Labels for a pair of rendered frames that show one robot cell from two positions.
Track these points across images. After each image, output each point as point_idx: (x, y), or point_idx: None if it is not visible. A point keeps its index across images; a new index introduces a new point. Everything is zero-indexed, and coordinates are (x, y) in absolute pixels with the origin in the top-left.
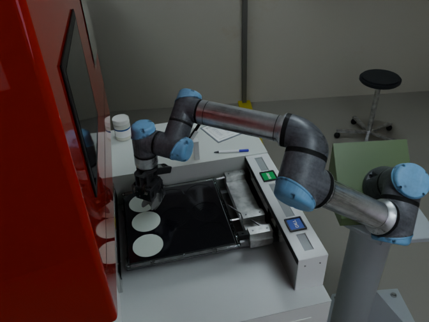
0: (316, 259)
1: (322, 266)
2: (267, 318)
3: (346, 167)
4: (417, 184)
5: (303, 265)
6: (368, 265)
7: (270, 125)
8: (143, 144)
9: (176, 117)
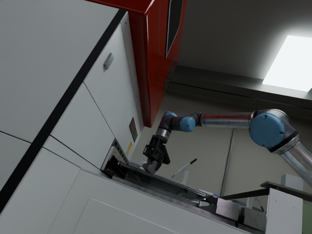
0: (289, 197)
1: (297, 215)
2: (231, 232)
3: (305, 215)
4: None
5: (275, 198)
6: None
7: (247, 113)
8: (167, 117)
9: (190, 114)
